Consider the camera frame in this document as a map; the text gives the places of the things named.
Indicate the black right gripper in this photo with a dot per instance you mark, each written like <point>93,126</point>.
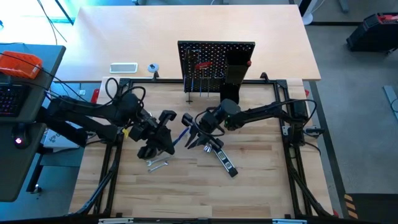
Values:
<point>210,123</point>

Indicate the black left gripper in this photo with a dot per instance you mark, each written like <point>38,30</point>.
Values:
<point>144,127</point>

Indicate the large chrome socket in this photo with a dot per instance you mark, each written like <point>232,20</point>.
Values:
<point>207,149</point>

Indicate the black C-clamp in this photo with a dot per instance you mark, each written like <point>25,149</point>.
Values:
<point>144,154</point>

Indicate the black spirit level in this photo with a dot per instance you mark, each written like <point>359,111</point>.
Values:
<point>225,161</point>

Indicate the black pliers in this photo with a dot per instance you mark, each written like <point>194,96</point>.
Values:
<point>188,59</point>

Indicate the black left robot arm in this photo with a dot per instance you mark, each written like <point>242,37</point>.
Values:
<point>81,118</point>

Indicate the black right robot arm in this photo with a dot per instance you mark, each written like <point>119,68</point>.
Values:
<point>264,113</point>

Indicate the metal loop pegboard holder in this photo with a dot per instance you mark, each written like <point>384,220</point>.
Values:
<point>205,87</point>
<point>188,84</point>

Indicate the metal pegboard hook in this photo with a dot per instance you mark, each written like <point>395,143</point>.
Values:
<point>219,76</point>

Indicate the black table clamp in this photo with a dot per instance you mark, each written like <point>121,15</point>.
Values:
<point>155,75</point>
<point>264,76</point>

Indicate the grey tape roll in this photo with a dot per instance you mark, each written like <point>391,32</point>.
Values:
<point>152,67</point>

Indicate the red clamp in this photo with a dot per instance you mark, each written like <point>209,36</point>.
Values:
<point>94,96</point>
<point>307,93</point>

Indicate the tall black pegboard bin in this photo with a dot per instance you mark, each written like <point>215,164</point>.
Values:
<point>236,68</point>

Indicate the white rectangular tray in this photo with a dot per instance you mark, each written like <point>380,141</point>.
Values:
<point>123,68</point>

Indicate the black perforated pegboard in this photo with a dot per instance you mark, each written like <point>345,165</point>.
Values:
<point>214,53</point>

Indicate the white printed box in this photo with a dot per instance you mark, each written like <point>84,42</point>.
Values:
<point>54,140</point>

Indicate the beige table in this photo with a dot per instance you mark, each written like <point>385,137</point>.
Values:
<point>186,25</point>

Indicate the black computer mouse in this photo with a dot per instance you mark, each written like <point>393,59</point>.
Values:
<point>19,138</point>

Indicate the grey desk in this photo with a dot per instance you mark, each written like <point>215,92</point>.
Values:
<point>18,174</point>

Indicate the black keyboard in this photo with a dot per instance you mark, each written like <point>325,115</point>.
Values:
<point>11,99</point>

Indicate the orange plastic case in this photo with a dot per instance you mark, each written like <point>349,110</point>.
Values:
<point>18,65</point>

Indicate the black mat hazard stripes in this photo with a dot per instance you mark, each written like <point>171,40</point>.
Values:
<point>373,208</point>

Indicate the black tool case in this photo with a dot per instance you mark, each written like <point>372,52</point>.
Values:
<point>373,34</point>

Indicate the black aluminium table frame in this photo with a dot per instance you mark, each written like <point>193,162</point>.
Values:
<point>140,81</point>

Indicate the silver metal bracket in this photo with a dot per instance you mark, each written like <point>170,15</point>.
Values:
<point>116,221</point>
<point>289,221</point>

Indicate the white pedestal base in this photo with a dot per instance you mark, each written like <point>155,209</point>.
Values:
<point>308,17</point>

